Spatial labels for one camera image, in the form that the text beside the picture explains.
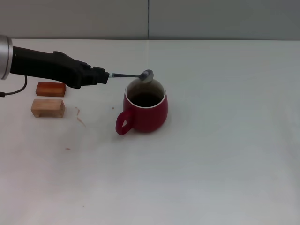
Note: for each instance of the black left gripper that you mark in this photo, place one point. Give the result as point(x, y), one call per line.
point(51, 68)

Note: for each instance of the red ceramic cup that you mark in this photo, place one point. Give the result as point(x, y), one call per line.
point(147, 119)

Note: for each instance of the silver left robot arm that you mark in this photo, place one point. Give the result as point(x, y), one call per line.
point(4, 56)

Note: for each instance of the dark reddish wooden block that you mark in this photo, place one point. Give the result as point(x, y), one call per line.
point(51, 90)

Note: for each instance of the dark coffee liquid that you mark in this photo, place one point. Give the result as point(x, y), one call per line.
point(145, 99)

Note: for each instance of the light wooden block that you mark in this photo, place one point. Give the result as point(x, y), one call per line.
point(49, 107)

